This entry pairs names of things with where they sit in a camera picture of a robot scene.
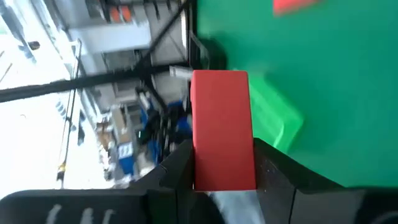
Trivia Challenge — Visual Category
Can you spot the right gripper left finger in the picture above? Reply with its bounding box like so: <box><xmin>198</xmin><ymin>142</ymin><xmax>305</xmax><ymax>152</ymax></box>
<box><xmin>0</xmin><ymin>139</ymin><xmax>224</xmax><ymax>224</ymax></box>

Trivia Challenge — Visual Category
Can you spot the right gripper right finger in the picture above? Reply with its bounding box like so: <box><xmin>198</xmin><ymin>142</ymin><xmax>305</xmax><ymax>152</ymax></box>
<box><xmin>253</xmin><ymin>138</ymin><xmax>398</xmax><ymax>224</ymax></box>

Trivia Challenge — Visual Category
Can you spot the red rectangular block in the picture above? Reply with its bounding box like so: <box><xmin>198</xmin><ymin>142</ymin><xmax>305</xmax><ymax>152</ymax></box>
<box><xmin>190</xmin><ymin>70</ymin><xmax>257</xmax><ymax>192</ymax></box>
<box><xmin>272</xmin><ymin>0</ymin><xmax>322</xmax><ymax>16</ymax></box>

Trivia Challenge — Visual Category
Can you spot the green slotted plastic basket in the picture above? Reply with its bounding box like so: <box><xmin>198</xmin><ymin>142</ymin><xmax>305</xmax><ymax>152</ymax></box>
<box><xmin>233</xmin><ymin>68</ymin><xmax>305</xmax><ymax>153</ymax></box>

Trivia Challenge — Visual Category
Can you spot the black frame bar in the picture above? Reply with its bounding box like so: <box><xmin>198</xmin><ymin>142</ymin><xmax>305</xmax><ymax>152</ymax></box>
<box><xmin>0</xmin><ymin>65</ymin><xmax>190</xmax><ymax>104</ymax></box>

